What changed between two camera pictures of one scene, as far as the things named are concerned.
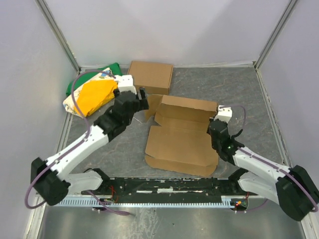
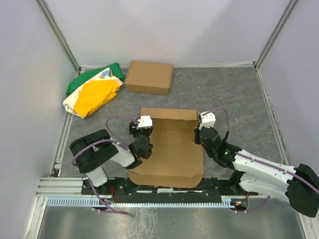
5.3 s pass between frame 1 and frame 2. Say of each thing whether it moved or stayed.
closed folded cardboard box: stayed
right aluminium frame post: stayed
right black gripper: moved
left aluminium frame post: stayed
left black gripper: moved
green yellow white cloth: stayed
